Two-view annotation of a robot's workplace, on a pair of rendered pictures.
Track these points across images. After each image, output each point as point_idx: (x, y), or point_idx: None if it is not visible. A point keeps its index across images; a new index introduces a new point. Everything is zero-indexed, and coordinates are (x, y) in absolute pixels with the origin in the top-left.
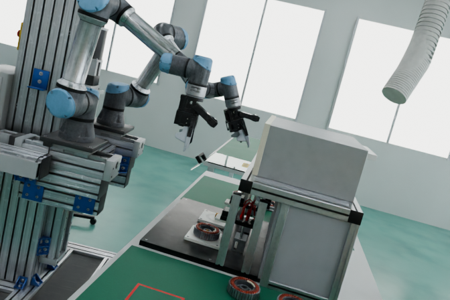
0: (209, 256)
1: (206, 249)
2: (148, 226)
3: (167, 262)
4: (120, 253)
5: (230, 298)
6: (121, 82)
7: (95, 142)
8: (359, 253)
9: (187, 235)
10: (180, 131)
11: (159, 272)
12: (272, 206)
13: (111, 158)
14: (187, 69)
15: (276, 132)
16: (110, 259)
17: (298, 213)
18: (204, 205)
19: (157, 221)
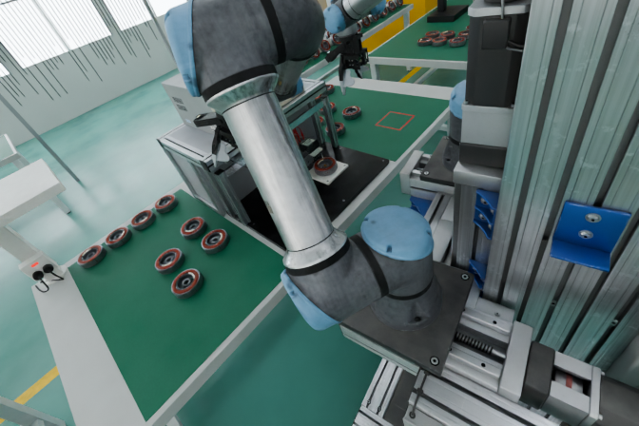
0: (338, 151)
1: (336, 158)
2: (370, 189)
3: (373, 147)
4: (406, 152)
5: (346, 128)
6: (382, 240)
7: (440, 157)
8: (181, 185)
9: (344, 166)
10: (353, 83)
11: (383, 139)
12: (177, 248)
13: (416, 158)
14: None
15: None
16: (415, 145)
17: None
18: (280, 235)
19: (358, 199)
